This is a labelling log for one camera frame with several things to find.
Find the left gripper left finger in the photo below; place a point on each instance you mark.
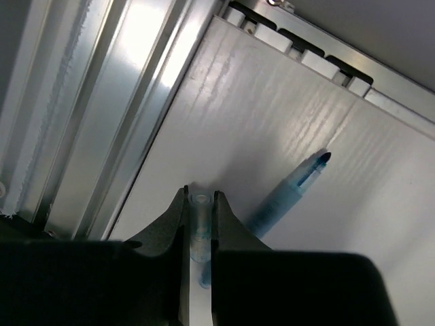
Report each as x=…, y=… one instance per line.
x=139, y=281

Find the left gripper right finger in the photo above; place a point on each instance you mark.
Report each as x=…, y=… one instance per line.
x=252, y=284

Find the blue pen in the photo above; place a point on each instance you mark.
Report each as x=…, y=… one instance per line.
x=284, y=196

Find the clear blue pen cap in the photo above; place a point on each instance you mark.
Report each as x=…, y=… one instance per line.
x=201, y=205

